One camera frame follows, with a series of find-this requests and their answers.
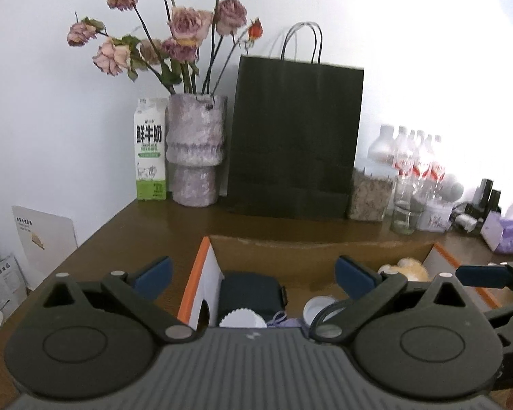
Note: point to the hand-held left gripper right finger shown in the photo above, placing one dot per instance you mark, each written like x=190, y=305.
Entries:
x=355, y=275

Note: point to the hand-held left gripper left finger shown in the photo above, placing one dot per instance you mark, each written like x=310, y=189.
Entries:
x=156, y=274

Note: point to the cardboard box with orange edge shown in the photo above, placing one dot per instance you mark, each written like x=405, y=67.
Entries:
x=282, y=260

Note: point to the brown wooden desktop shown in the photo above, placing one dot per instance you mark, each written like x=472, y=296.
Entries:
x=154, y=230

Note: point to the purple tissue pack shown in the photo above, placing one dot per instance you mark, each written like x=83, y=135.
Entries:
x=508, y=235

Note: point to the white round lid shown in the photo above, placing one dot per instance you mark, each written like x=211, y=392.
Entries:
x=318, y=307

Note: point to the yellow white plush hamster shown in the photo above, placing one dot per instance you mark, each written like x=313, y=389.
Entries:
x=406, y=267

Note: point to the black pump bottle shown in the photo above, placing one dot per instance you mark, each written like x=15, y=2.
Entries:
x=482, y=196
x=495, y=203

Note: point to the white floral tin box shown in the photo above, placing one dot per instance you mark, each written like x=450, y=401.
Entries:
x=435, y=218

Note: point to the clear cereal jar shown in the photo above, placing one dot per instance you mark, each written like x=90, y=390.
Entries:
x=370, y=198

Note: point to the clear glass cup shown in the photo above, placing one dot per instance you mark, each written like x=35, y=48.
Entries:
x=406, y=213

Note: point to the small purple packet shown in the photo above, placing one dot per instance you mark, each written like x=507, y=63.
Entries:
x=284, y=321

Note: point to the grey round speaker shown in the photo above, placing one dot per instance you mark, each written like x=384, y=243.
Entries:
x=452, y=188

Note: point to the navy blue pouch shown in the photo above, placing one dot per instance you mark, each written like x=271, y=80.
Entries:
x=250, y=292

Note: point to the white fluted paper cup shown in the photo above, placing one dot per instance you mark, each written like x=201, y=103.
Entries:
x=241, y=320

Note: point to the white paper calendar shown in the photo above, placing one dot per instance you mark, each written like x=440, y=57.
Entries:
x=42, y=239

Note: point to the white green milk carton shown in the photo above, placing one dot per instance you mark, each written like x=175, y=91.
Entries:
x=151, y=149

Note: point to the row of clear water bottles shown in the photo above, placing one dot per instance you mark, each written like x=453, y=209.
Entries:
x=404, y=158

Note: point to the purple textured vase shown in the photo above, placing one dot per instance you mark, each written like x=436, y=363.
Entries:
x=196, y=145

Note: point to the black paper bag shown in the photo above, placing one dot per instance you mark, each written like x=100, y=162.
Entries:
x=295, y=136

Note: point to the blue white booklet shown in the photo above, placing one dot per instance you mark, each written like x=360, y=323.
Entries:
x=2, y=282

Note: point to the dried pink rose bouquet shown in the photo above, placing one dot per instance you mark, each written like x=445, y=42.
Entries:
x=188, y=21

